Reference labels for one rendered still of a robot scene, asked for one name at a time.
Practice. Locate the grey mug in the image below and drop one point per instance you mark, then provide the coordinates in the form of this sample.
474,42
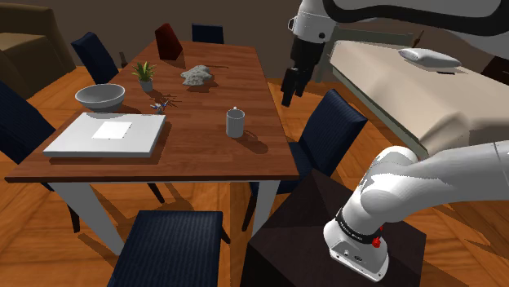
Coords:
234,125

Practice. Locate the dark robot stand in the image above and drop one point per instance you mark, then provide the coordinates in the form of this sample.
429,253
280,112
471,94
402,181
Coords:
294,238

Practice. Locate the white flat box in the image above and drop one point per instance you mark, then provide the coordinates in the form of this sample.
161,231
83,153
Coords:
71,139

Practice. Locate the beige bed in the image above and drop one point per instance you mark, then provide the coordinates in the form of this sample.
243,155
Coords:
417,95

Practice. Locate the dark red chair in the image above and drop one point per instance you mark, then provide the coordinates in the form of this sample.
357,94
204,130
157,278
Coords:
168,43

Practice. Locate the white pillow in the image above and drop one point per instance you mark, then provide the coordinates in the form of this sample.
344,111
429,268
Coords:
429,58

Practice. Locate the grey rock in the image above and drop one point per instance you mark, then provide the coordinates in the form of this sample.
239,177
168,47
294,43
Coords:
195,75

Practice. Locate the grey bowl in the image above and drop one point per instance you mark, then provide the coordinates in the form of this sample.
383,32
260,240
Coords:
99,97

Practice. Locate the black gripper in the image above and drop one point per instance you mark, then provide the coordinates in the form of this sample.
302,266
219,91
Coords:
305,53

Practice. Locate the dark blue chair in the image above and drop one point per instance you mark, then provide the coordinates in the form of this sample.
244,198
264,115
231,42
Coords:
207,34
20,127
171,250
330,127
95,57

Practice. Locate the brown sofa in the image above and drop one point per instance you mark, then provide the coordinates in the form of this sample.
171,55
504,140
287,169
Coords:
28,55

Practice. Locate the small blue and white figure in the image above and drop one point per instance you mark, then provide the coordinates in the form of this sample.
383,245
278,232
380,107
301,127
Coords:
159,107

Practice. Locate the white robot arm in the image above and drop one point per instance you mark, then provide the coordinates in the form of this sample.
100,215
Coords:
401,190

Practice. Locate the green plant in grey pot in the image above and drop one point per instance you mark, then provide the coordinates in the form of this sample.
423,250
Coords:
145,77

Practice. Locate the wooden table with white legs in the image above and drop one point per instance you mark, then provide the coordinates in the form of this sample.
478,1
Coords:
222,159

